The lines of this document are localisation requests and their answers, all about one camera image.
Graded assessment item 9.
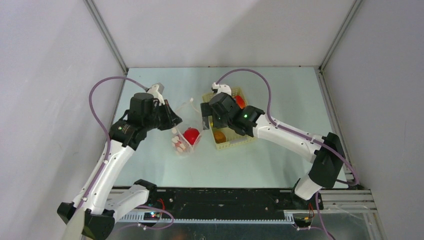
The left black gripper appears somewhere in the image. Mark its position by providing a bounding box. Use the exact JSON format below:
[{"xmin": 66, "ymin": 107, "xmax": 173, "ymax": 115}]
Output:
[{"xmin": 143, "ymin": 99, "xmax": 182, "ymax": 131}]

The clear dotted zip bag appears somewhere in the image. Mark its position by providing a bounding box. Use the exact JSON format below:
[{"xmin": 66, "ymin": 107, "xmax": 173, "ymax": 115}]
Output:
[{"xmin": 171, "ymin": 97, "xmax": 203, "ymax": 156}]

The red pomegranate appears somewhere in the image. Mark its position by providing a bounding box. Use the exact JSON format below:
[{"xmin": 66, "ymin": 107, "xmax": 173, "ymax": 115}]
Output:
[{"xmin": 183, "ymin": 127, "xmax": 200, "ymax": 146}]

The red mango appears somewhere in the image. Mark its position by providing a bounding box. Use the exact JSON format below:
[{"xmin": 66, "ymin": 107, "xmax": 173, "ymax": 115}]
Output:
[{"xmin": 234, "ymin": 95, "xmax": 246, "ymax": 109}]

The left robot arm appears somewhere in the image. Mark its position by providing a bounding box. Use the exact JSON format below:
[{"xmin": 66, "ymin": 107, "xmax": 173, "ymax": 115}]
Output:
[{"xmin": 57, "ymin": 92, "xmax": 182, "ymax": 240}]

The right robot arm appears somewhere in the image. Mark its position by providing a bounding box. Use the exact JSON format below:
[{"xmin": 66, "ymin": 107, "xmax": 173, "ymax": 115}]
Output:
[{"xmin": 200, "ymin": 92, "xmax": 345, "ymax": 209}]

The yellow plastic basket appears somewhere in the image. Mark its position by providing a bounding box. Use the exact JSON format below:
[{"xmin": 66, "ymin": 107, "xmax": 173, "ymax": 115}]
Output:
[{"xmin": 202, "ymin": 86, "xmax": 256, "ymax": 150}]

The small circuit board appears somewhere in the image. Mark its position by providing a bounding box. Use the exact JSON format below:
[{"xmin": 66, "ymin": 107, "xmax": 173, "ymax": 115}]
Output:
[{"xmin": 143, "ymin": 212, "xmax": 162, "ymax": 221}]

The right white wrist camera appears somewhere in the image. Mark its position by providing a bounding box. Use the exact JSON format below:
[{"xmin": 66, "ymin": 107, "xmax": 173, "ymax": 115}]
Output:
[{"xmin": 211, "ymin": 82, "xmax": 232, "ymax": 96}]

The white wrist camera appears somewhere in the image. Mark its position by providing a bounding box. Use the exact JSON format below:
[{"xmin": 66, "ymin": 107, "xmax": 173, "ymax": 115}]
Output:
[
  {"xmin": 147, "ymin": 82, "xmax": 165, "ymax": 105},
  {"xmin": 211, "ymin": 82, "xmax": 232, "ymax": 96}
]

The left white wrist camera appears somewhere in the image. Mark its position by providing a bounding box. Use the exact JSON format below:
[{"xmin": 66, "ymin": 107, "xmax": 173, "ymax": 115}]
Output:
[{"xmin": 147, "ymin": 82, "xmax": 165, "ymax": 105}]

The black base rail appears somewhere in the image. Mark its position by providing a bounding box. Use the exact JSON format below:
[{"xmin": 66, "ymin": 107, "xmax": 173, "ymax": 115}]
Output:
[{"xmin": 146, "ymin": 187, "xmax": 324, "ymax": 220}]

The white perforated cable tray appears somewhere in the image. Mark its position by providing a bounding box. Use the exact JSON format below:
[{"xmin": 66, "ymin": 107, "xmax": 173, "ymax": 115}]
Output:
[{"xmin": 118, "ymin": 211, "xmax": 295, "ymax": 225}]

